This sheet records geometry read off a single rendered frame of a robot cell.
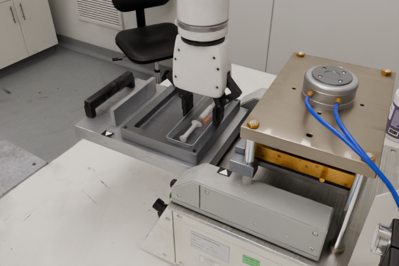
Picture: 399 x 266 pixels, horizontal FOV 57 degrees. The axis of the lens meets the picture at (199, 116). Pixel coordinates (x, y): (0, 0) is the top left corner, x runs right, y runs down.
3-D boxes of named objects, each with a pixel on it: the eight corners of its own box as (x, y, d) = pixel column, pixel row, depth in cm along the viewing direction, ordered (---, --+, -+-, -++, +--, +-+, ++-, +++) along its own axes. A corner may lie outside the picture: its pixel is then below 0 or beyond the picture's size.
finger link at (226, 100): (212, 95, 66) (211, 125, 69) (228, 100, 64) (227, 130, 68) (219, 87, 68) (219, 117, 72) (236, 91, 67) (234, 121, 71)
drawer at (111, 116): (247, 123, 81) (250, 93, 77) (202, 187, 65) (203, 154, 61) (138, 91, 92) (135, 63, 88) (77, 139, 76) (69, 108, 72)
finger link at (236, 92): (208, 60, 63) (198, 84, 67) (246, 83, 62) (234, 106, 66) (211, 57, 64) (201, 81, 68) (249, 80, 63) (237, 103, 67)
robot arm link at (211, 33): (165, 21, 59) (166, 38, 60) (215, 30, 55) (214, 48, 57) (190, 5, 65) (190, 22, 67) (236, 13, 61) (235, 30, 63)
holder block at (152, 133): (240, 109, 79) (240, 99, 77) (196, 165, 64) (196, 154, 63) (174, 91, 85) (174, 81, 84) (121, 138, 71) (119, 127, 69)
